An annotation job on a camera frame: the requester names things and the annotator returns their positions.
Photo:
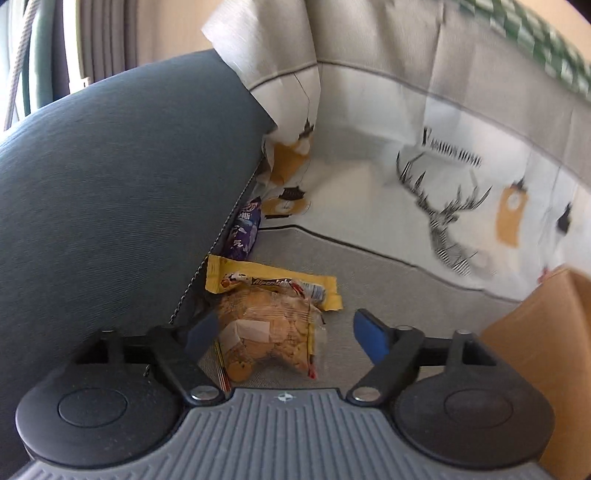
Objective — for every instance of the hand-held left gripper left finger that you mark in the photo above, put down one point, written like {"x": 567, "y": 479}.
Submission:
{"x": 203, "y": 330}

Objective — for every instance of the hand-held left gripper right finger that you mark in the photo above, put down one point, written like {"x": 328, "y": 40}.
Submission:
{"x": 369, "y": 337}

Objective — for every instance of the clear cookie packet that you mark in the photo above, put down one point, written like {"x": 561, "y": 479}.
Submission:
{"x": 277, "y": 323}

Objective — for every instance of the cardboard box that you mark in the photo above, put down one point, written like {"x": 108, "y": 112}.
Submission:
{"x": 545, "y": 332}

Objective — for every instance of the yellow snack packet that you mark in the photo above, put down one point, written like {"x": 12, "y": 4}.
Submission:
{"x": 221, "y": 270}

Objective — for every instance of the purple snack packet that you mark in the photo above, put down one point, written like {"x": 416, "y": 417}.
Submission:
{"x": 244, "y": 230}

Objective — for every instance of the grey deer printed cloth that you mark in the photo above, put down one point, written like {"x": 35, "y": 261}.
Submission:
{"x": 369, "y": 92}

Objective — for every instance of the grey curtain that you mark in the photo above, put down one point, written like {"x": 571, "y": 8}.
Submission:
{"x": 106, "y": 37}

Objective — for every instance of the green checked cloth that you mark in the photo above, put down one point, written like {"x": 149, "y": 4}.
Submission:
{"x": 554, "y": 50}

